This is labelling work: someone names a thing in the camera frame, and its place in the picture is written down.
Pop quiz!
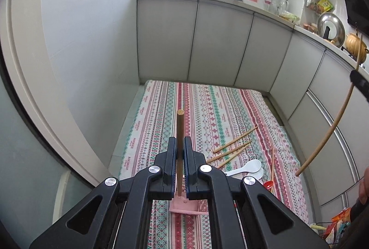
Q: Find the patterned red green tablecloth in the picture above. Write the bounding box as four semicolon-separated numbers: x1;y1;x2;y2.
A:
117;79;309;249

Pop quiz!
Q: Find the person's right hand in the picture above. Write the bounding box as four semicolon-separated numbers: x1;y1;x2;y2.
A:
358;167;369;205

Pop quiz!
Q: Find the red plastic spoon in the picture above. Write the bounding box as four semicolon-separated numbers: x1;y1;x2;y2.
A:
263;180;274;192

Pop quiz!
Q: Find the white rice paddle lower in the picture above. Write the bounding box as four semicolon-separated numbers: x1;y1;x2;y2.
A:
249;168;264;180

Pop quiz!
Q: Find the yellow snack bag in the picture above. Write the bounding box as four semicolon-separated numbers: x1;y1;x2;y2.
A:
316;0;334;14

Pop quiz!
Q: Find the brown clay pot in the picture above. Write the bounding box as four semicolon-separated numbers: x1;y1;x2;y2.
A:
345;33;368;64

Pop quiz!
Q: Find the short wooden chopstick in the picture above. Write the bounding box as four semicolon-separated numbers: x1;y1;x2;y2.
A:
216;144;249;169

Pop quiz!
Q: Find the steel pot lid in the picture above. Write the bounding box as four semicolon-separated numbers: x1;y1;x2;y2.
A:
317;12;346;47

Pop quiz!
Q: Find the long wooden chopstick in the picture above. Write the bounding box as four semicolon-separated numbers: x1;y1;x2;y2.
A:
213;126;258;153

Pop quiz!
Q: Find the pink utensil holder basket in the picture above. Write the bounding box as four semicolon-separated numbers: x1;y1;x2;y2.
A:
170;192;208;216

